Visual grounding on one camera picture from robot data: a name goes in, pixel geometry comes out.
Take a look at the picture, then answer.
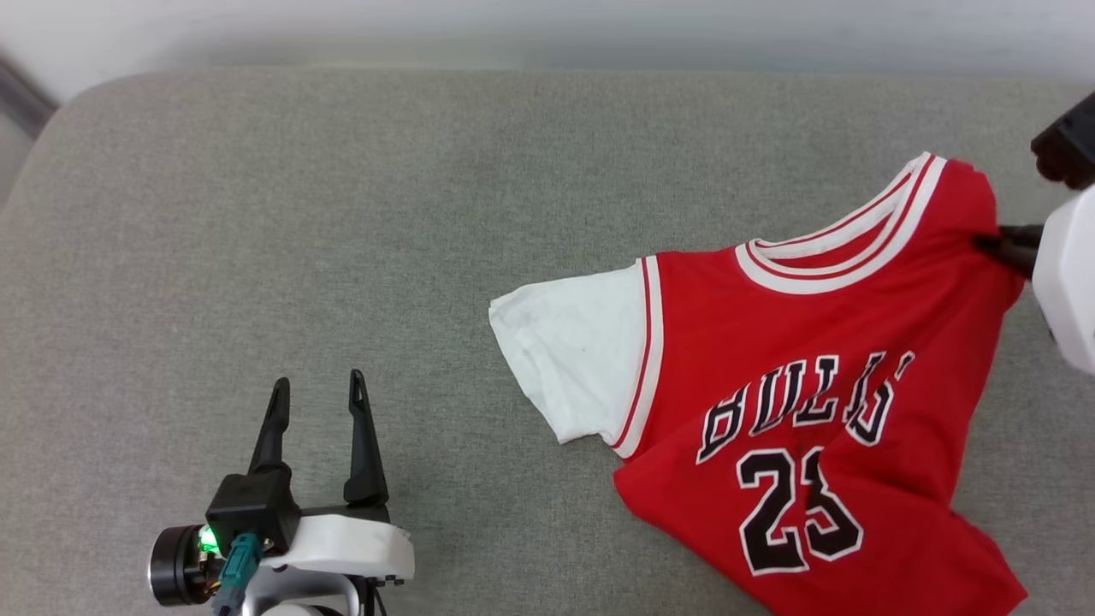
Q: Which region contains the red basketball jersey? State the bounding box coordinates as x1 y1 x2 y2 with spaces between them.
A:
488 151 1029 616

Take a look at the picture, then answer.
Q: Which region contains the teal left camera connector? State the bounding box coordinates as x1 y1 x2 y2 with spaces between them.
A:
212 533 263 616

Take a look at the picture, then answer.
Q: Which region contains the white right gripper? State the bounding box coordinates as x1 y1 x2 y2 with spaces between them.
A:
974 184 1095 377

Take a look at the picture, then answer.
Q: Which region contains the grey fabric sofa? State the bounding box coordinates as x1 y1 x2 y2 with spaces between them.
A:
0 68 1095 616

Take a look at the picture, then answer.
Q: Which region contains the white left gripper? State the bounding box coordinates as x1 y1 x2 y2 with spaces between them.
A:
151 369 416 607

